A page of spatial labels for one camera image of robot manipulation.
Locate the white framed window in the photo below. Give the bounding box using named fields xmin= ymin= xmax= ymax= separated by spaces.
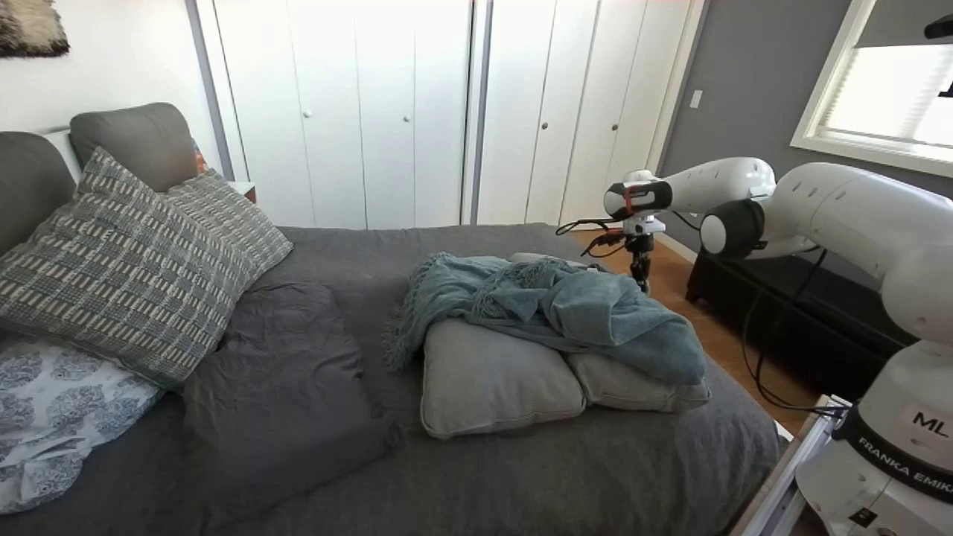
xmin=789 ymin=0 xmax=953 ymax=181

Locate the teal fleece blanket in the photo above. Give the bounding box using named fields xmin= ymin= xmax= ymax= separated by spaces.
xmin=384 ymin=251 xmax=708 ymax=391

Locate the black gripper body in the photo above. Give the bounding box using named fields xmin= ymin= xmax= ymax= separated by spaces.
xmin=622 ymin=232 xmax=658 ymax=273

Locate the dark grey flat pillow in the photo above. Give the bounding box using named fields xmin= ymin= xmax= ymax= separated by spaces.
xmin=177 ymin=281 xmax=400 ymax=529

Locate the floral print pillow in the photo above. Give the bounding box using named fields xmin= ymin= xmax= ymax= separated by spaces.
xmin=0 ymin=330 xmax=168 ymax=519

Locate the large light grey pillow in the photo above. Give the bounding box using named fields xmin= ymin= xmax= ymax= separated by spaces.
xmin=416 ymin=315 xmax=589 ymax=445

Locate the grey patterned throw pillow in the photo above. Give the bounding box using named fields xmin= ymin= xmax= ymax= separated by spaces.
xmin=0 ymin=145 xmax=294 ymax=391

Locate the furry wall art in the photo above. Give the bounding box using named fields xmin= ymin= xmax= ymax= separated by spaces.
xmin=0 ymin=0 xmax=71 ymax=60

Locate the aluminium robot stand frame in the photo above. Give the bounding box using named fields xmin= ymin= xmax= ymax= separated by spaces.
xmin=728 ymin=394 xmax=859 ymax=536

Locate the black storage bench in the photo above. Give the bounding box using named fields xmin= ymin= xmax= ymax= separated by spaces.
xmin=683 ymin=248 xmax=918 ymax=400

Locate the white closet door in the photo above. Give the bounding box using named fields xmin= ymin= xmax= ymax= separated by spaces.
xmin=473 ymin=0 xmax=702 ymax=229
xmin=212 ymin=0 xmax=473 ymax=232

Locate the grey headboard cushion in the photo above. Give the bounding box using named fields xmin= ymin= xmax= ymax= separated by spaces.
xmin=69 ymin=98 xmax=206 ymax=197
xmin=0 ymin=129 xmax=80 ymax=255

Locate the small light grey pillow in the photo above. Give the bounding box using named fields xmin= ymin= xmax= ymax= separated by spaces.
xmin=567 ymin=352 xmax=713 ymax=413

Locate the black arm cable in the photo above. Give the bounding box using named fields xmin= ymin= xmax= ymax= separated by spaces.
xmin=738 ymin=248 xmax=830 ymax=413

